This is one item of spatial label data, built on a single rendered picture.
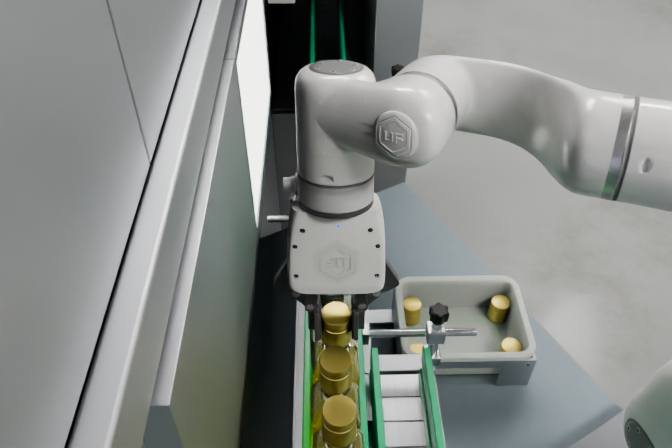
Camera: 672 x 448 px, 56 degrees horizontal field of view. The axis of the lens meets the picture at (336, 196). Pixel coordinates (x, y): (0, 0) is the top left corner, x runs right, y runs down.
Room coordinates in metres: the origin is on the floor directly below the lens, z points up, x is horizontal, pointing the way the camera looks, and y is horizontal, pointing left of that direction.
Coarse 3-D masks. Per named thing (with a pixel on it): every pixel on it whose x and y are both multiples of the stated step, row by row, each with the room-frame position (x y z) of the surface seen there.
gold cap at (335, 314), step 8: (328, 304) 0.43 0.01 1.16; (336, 304) 0.43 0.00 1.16; (344, 304) 0.43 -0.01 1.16; (328, 312) 0.42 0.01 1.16; (336, 312) 0.42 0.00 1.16; (344, 312) 0.42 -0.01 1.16; (328, 320) 0.41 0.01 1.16; (336, 320) 0.41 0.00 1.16; (344, 320) 0.41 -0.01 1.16; (328, 328) 0.41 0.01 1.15; (336, 328) 0.41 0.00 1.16; (344, 328) 0.41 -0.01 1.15; (328, 336) 0.41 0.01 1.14; (336, 336) 0.41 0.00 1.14; (344, 336) 0.41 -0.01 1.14; (328, 344) 0.41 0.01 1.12; (336, 344) 0.41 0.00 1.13; (344, 344) 0.41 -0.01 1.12
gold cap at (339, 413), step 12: (336, 396) 0.32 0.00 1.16; (324, 408) 0.31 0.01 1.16; (336, 408) 0.31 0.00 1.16; (348, 408) 0.31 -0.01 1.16; (324, 420) 0.30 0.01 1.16; (336, 420) 0.30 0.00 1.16; (348, 420) 0.30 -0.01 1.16; (324, 432) 0.30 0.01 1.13; (336, 432) 0.29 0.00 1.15; (348, 432) 0.29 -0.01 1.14; (336, 444) 0.29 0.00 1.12; (348, 444) 0.29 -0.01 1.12
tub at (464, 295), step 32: (416, 288) 0.73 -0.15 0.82; (448, 288) 0.73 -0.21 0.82; (480, 288) 0.73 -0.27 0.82; (512, 288) 0.72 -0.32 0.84; (448, 320) 0.70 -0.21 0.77; (480, 320) 0.70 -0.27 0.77; (512, 320) 0.67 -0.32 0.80; (448, 352) 0.63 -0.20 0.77; (480, 352) 0.58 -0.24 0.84; (512, 352) 0.58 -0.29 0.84
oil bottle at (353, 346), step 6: (318, 342) 0.43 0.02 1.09; (354, 342) 0.44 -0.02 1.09; (318, 348) 0.43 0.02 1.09; (354, 348) 0.43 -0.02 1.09; (318, 354) 0.42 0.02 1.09; (354, 354) 0.42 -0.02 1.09; (318, 360) 0.41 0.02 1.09; (354, 360) 0.41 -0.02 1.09; (318, 366) 0.40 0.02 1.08; (354, 366) 0.40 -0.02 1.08; (318, 372) 0.40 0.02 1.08; (354, 372) 0.40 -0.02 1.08; (318, 378) 0.40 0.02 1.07; (354, 378) 0.40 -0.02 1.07
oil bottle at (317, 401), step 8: (352, 384) 0.38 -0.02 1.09; (312, 392) 0.37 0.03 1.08; (320, 392) 0.37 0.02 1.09; (352, 392) 0.37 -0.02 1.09; (312, 400) 0.36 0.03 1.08; (320, 400) 0.36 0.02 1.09; (352, 400) 0.36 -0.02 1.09; (312, 408) 0.35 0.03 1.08; (320, 408) 0.35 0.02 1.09; (312, 416) 0.34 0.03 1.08; (320, 416) 0.34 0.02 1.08; (360, 416) 0.35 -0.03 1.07; (312, 424) 0.34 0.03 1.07; (320, 424) 0.34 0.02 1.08; (360, 424) 0.34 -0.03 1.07; (312, 432) 0.34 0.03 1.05; (312, 440) 0.34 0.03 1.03
